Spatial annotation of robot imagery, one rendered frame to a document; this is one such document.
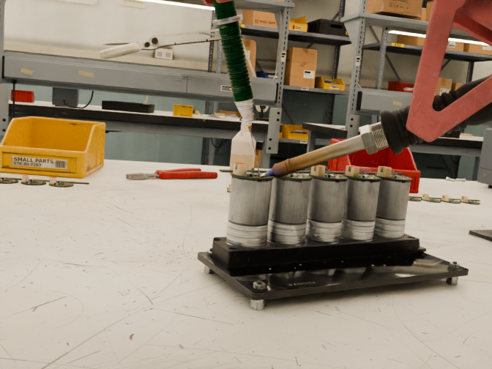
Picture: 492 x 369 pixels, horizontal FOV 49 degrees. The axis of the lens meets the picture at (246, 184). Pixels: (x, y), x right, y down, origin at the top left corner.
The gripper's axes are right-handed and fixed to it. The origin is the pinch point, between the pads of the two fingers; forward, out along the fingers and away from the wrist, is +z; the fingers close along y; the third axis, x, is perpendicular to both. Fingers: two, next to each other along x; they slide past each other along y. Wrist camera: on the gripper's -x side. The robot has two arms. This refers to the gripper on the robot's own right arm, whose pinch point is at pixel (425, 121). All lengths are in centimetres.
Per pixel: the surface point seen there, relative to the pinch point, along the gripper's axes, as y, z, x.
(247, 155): -41.2, 15.5, -15.5
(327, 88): -430, 11, -66
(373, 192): -5.7, 5.4, 0.0
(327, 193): -3.4, 6.7, -2.3
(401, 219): -7.8, 6.2, 2.7
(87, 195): -16.1, 22.4, -22.2
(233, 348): 8.7, 12.3, -1.6
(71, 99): -199, 74, -137
